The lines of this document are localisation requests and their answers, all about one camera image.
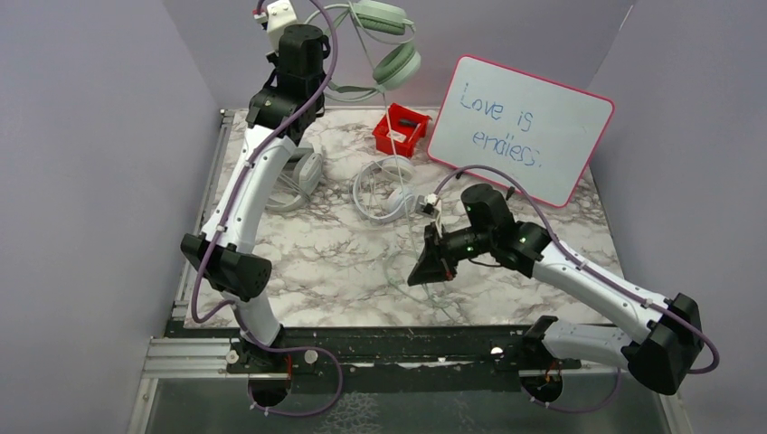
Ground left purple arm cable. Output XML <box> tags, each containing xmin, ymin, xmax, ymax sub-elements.
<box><xmin>190</xmin><ymin>0</ymin><xmax>340</xmax><ymax>352</ymax></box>

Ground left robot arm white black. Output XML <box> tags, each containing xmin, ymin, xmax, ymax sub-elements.
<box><xmin>180</xmin><ymin>24</ymin><xmax>337</xmax><ymax>372</ymax></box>

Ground aluminium frame rail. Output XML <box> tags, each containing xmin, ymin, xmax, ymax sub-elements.
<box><xmin>142</xmin><ymin>338</ymin><xmax>231</xmax><ymax>379</ymax></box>

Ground white headphones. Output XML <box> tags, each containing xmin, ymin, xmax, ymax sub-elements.
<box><xmin>351</xmin><ymin>156</ymin><xmax>417</xmax><ymax>224</ymax></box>

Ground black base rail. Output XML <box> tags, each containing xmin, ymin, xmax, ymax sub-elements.
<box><xmin>165</xmin><ymin>321</ymin><xmax>581</xmax><ymax>394</ymax></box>

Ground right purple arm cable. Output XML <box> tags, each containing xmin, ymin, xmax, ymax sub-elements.
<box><xmin>431</xmin><ymin>165</ymin><xmax>720</xmax><ymax>414</ymax></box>

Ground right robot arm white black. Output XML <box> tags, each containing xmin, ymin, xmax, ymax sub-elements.
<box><xmin>407</xmin><ymin>184</ymin><xmax>704</xmax><ymax>395</ymax></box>

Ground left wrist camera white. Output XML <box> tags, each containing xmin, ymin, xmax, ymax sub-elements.
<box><xmin>252</xmin><ymin>0</ymin><xmax>298</xmax><ymax>52</ymax></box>

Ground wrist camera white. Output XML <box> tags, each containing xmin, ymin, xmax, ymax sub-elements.
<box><xmin>252</xmin><ymin>0</ymin><xmax>298</xmax><ymax>52</ymax></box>
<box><xmin>415</xmin><ymin>193</ymin><xmax>442</xmax><ymax>237</ymax></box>

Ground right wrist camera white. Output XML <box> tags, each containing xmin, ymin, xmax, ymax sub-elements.
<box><xmin>415</xmin><ymin>193</ymin><xmax>442</xmax><ymax>237</ymax></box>

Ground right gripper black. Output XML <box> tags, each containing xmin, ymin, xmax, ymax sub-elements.
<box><xmin>408</xmin><ymin>222</ymin><xmax>495</xmax><ymax>286</ymax></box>

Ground grey headphones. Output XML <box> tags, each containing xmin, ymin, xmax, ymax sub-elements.
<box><xmin>266</xmin><ymin>147</ymin><xmax>324</xmax><ymax>213</ymax></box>

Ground green headphones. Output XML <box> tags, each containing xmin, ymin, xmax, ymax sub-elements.
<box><xmin>325</xmin><ymin>1</ymin><xmax>421</xmax><ymax>104</ymax></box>

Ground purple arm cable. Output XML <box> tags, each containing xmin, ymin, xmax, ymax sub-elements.
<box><xmin>190</xmin><ymin>0</ymin><xmax>340</xmax><ymax>352</ymax></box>
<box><xmin>431</xmin><ymin>165</ymin><xmax>720</xmax><ymax>414</ymax></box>

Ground pink framed whiteboard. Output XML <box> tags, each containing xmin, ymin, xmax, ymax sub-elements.
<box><xmin>426</xmin><ymin>55</ymin><xmax>615</xmax><ymax>208</ymax></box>

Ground red plastic bin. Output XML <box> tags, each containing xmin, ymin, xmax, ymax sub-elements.
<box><xmin>373</xmin><ymin>103</ymin><xmax>431</xmax><ymax>158</ymax></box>

